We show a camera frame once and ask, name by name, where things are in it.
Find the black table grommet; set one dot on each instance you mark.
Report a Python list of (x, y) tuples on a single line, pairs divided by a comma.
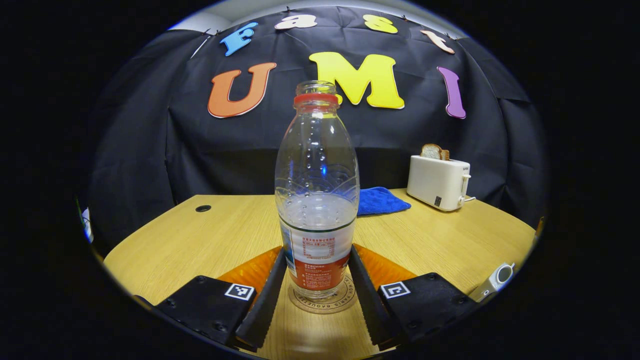
[(203, 208)]

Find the blue towel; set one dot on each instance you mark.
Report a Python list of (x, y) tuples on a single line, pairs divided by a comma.
[(380, 201)]

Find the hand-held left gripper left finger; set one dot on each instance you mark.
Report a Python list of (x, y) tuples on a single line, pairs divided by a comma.
[(265, 305)]

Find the round brown coaster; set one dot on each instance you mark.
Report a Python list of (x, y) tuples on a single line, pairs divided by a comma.
[(345, 302)]

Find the white toaster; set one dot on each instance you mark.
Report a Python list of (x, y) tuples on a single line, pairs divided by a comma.
[(437, 182)]

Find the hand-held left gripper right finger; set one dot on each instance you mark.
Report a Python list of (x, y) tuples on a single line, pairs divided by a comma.
[(367, 300)]

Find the bread slices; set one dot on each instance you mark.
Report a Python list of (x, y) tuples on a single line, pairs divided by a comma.
[(432, 151)]

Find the clear plastic water bottle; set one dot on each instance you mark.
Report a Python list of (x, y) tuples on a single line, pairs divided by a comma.
[(317, 200)]

